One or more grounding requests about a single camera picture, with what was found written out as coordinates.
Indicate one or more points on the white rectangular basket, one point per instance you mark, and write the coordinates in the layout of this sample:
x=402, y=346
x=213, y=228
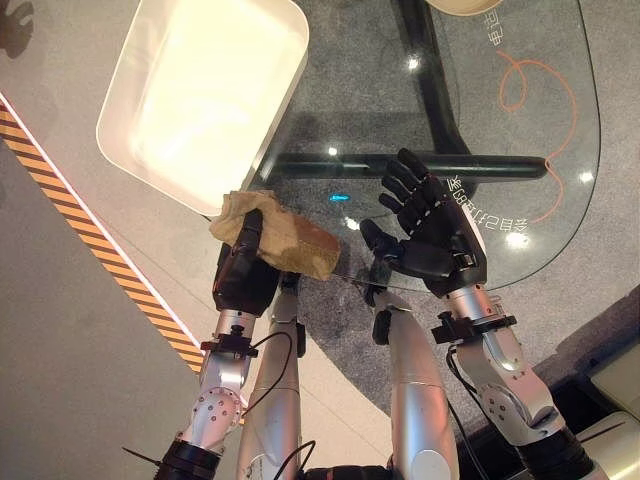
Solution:
x=200, y=95

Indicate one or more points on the black robot waist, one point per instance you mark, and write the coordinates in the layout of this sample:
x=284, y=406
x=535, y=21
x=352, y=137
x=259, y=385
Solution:
x=350, y=472

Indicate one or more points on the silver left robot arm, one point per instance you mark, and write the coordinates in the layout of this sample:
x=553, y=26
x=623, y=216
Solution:
x=220, y=380

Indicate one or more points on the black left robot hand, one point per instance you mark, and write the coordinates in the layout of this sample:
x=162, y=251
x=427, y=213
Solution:
x=242, y=282

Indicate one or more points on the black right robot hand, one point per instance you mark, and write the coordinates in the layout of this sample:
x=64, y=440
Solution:
x=430, y=250

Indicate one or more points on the black table base frame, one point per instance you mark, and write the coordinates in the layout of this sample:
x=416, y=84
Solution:
x=435, y=110

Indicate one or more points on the silver robot leg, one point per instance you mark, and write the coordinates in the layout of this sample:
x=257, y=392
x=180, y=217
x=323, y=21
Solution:
x=272, y=400
x=415, y=400

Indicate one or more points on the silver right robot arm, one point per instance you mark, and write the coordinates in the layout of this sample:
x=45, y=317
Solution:
x=505, y=370

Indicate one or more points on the cream round bowl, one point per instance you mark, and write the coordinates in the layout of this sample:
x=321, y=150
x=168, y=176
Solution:
x=462, y=5

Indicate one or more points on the silver right robot leg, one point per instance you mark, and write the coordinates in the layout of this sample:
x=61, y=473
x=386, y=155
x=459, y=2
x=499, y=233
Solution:
x=415, y=400

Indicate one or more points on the brown cloth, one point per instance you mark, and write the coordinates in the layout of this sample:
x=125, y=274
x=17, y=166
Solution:
x=300, y=245

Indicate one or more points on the orange black striped floor tape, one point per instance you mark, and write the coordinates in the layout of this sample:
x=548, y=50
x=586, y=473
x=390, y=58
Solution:
x=60, y=190

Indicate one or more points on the grey carpet rug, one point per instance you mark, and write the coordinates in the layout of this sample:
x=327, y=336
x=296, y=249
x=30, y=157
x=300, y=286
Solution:
x=350, y=310

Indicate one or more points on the silver left robot leg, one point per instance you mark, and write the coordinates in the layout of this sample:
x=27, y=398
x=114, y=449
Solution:
x=272, y=400

